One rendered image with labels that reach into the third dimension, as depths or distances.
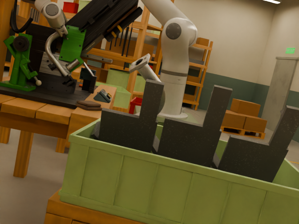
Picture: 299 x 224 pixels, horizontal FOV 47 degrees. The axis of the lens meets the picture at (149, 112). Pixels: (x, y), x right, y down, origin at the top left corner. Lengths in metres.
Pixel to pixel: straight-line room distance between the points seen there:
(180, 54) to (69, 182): 0.80
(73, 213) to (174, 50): 0.83
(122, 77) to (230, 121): 3.73
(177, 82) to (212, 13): 10.19
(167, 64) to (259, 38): 10.77
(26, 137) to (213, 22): 9.34
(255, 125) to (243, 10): 4.92
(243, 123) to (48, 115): 6.86
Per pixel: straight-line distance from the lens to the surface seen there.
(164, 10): 1.55
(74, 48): 2.05
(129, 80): 4.61
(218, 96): 0.85
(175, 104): 1.51
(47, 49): 2.04
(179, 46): 1.43
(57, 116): 1.45
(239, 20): 11.94
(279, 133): 0.90
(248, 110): 8.52
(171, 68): 1.48
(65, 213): 0.90
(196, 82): 10.93
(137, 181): 0.83
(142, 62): 0.83
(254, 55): 12.14
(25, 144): 3.01
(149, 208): 0.85
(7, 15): 1.97
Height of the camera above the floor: 1.17
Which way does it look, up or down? 8 degrees down
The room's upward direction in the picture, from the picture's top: 13 degrees clockwise
